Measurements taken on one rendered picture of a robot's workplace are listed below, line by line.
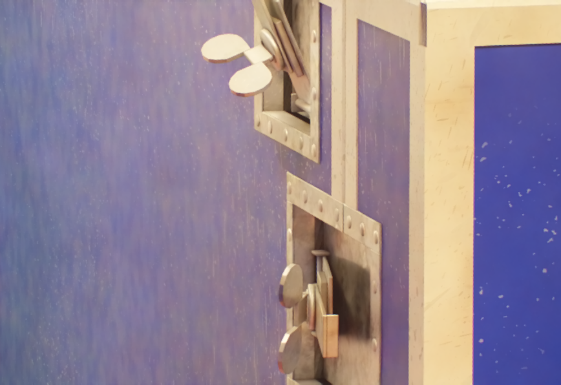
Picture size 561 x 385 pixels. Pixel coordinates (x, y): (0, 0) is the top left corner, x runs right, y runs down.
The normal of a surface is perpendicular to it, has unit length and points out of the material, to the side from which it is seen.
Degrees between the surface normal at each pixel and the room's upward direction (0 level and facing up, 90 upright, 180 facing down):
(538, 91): 90
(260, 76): 29
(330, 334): 90
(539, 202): 90
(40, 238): 90
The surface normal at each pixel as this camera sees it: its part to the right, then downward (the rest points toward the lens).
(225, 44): -0.21, -0.79
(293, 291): 0.90, 0.19
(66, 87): -0.96, 0.04
